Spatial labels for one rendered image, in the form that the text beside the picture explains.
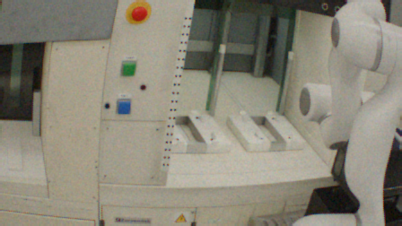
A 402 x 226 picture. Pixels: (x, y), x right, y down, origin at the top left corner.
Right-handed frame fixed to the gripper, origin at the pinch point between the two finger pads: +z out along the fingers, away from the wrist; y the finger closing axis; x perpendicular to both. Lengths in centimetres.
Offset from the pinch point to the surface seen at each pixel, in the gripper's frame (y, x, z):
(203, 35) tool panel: -120, -22, -16
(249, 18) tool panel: -120, -12, 3
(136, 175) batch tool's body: -30, -35, -59
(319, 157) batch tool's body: -44, -38, 5
